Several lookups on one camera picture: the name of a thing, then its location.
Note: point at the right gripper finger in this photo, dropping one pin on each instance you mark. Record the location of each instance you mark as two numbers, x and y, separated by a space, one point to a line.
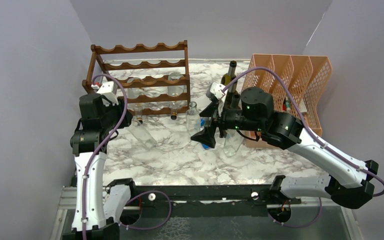
205 137
211 111

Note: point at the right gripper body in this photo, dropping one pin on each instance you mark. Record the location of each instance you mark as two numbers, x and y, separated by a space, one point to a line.
231 119

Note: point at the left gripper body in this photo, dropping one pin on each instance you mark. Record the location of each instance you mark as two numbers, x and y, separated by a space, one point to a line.
119 108

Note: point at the clear glass bottle top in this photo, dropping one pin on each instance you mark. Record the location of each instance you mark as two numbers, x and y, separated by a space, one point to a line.
233 141

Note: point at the green wine bottle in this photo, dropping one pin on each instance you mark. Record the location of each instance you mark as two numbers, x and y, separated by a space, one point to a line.
234 102
229 76

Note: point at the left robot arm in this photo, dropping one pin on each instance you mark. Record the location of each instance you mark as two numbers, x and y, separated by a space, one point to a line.
96 218

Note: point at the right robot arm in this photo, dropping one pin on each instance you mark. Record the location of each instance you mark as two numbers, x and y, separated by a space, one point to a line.
347 181

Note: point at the wooden wine rack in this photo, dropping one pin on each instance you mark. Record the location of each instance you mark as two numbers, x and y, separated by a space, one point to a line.
148 77

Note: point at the blue grey stamp cap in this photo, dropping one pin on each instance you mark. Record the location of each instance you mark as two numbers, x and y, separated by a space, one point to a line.
206 147

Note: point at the peach plastic file organizer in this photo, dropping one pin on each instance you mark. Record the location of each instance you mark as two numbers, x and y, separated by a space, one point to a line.
305 76

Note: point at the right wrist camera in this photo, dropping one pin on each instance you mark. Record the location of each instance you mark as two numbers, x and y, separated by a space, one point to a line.
215 91

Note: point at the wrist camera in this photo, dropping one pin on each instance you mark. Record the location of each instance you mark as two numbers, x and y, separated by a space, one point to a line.
215 91
108 90

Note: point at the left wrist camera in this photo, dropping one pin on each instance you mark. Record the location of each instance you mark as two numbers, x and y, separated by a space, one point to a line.
108 90

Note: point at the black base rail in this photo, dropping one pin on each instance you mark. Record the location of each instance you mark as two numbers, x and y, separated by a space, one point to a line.
196 201

